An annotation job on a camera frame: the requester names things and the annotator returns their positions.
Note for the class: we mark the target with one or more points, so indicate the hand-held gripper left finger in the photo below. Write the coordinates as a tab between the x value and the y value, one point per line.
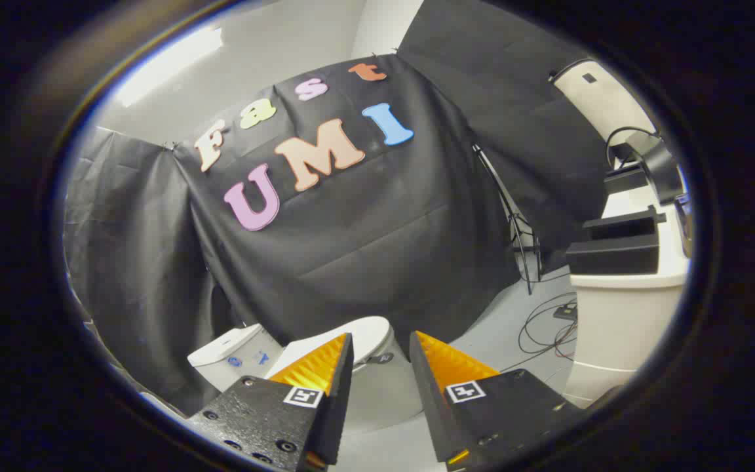
335	406

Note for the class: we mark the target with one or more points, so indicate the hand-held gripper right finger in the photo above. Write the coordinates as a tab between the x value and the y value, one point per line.
431	406

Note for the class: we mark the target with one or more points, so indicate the white toilet lid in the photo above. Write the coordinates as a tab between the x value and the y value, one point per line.
369	334

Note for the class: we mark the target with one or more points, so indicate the white toilet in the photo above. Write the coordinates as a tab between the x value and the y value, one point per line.
233	357

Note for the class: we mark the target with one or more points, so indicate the black power adapter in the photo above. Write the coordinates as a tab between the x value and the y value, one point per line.
565	311

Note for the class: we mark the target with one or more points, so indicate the black backdrop cloth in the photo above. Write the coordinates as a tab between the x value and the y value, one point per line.
364	229

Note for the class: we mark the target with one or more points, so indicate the black tripod stand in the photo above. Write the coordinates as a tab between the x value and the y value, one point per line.
515	223

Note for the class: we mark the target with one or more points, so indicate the white round cabinet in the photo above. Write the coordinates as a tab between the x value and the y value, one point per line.
620	328

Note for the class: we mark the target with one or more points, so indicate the large flat black box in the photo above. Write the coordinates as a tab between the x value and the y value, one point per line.
613	255

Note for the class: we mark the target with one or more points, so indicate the thin flat black box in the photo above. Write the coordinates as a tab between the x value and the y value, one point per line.
620	226

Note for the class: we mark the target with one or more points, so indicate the small black box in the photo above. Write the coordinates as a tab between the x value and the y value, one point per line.
625	178

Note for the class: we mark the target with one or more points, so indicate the black curved device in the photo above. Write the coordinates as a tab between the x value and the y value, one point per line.
659	164

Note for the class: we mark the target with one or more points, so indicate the white wall panel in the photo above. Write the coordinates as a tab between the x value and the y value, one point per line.
603	98

